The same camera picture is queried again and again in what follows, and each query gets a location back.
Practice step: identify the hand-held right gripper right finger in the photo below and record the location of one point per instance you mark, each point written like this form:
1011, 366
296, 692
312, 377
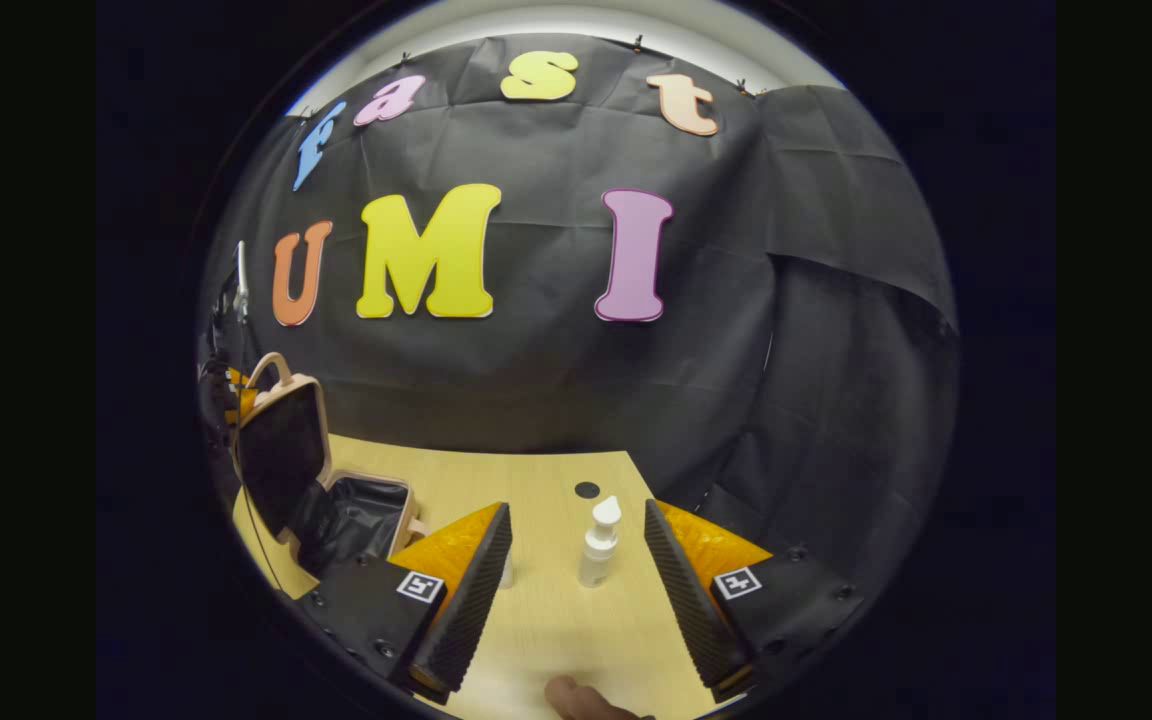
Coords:
696, 610

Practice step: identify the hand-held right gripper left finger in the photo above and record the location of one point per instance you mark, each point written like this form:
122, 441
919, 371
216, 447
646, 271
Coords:
456, 610

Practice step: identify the white squeeze tube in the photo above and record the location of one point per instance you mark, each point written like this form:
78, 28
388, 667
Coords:
506, 572

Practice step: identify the white pump bottle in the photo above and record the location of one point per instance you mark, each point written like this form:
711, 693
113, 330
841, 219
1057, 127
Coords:
598, 548

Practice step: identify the pink suitcase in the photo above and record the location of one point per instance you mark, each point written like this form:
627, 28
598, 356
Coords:
361, 520

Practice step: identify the black round table grommet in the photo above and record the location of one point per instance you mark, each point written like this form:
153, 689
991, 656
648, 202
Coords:
587, 490

